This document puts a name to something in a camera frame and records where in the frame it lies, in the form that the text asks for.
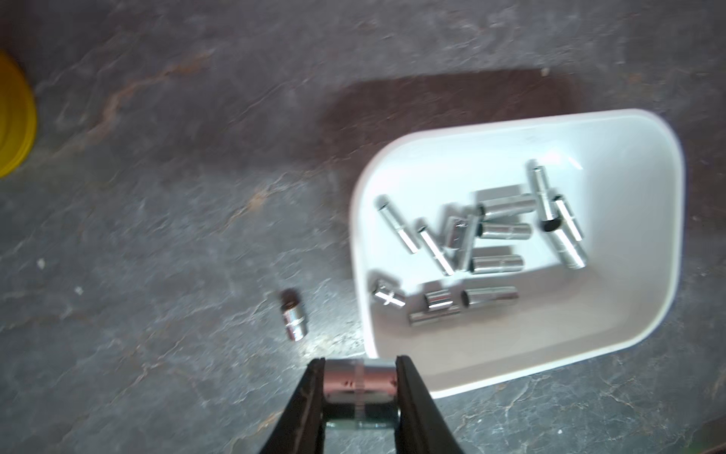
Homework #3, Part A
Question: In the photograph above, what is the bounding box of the white plastic storage box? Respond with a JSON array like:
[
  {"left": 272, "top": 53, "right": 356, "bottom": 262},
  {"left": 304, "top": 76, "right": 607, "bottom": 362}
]
[{"left": 350, "top": 109, "right": 684, "bottom": 397}]

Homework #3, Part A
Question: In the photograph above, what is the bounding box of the chrome deep socket in box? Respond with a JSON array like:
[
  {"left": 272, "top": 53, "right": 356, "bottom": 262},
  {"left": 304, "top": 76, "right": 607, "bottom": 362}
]
[{"left": 478, "top": 194, "right": 537, "bottom": 221}]

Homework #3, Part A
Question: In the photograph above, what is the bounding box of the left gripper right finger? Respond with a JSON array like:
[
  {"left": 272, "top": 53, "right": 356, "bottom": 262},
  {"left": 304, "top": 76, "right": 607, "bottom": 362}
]
[{"left": 395, "top": 356, "right": 463, "bottom": 454}]

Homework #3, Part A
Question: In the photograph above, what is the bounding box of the yellow pencil cup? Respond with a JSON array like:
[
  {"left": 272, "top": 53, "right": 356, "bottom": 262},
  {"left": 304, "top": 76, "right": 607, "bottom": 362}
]
[{"left": 1, "top": 50, "right": 38, "bottom": 178}]

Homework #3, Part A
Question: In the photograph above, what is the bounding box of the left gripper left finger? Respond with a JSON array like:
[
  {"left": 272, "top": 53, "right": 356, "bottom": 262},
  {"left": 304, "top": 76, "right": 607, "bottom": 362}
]
[{"left": 259, "top": 359, "right": 325, "bottom": 454}]

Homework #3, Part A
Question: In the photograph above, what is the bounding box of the wide chrome socket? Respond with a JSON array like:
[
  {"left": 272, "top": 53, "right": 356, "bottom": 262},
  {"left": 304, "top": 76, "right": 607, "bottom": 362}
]
[{"left": 323, "top": 359, "right": 400, "bottom": 431}]

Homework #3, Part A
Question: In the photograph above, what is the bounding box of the short chrome socket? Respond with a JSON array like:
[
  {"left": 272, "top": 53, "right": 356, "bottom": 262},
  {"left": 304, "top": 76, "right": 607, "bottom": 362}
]
[{"left": 281, "top": 289, "right": 308, "bottom": 342}]

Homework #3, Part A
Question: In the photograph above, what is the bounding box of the chrome socket box front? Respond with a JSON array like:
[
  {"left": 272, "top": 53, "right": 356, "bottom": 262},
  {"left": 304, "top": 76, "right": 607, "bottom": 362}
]
[{"left": 461, "top": 286, "right": 519, "bottom": 308}]

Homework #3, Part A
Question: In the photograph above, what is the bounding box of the chrome long socket in box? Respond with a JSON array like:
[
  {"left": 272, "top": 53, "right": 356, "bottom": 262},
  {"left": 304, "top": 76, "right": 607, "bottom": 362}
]
[{"left": 375, "top": 196, "right": 421, "bottom": 255}]

